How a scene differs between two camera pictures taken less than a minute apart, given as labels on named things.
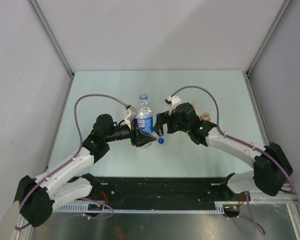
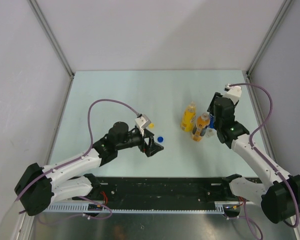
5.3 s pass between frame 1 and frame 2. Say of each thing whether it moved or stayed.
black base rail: stayed
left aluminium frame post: stayed
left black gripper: moved
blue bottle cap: stayed
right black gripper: moved
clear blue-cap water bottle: moved
